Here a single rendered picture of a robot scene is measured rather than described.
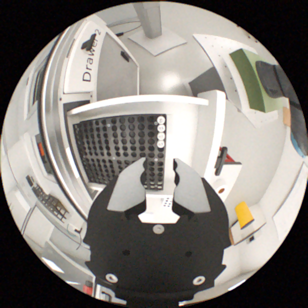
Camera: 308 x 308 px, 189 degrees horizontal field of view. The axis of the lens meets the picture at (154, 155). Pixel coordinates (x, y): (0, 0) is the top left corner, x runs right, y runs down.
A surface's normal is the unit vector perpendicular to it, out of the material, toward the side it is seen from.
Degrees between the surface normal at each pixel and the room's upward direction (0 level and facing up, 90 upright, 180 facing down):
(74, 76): 90
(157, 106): 0
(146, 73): 0
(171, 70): 0
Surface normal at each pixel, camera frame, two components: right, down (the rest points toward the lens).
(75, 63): 1.00, 0.03
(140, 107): -0.07, 0.46
